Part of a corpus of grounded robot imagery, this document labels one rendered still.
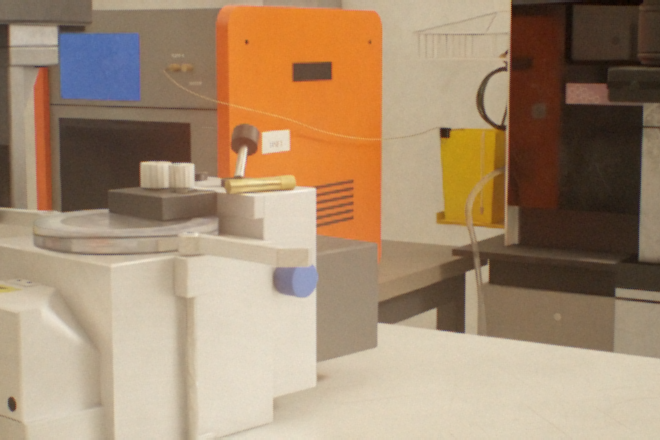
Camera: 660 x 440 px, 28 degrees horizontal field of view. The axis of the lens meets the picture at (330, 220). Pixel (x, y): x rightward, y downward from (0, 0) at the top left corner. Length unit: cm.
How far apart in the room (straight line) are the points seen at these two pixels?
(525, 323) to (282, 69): 62
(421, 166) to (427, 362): 285
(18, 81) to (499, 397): 30
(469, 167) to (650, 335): 115
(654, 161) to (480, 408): 54
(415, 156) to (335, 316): 292
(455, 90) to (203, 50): 179
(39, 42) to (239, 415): 23
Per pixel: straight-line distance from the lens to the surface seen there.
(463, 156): 229
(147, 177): 65
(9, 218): 69
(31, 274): 62
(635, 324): 118
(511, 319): 220
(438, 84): 356
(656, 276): 117
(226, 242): 57
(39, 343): 56
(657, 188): 118
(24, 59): 70
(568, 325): 216
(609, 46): 216
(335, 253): 69
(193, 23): 183
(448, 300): 235
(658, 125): 117
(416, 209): 362
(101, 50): 193
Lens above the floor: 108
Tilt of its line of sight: 8 degrees down
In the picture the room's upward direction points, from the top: straight up
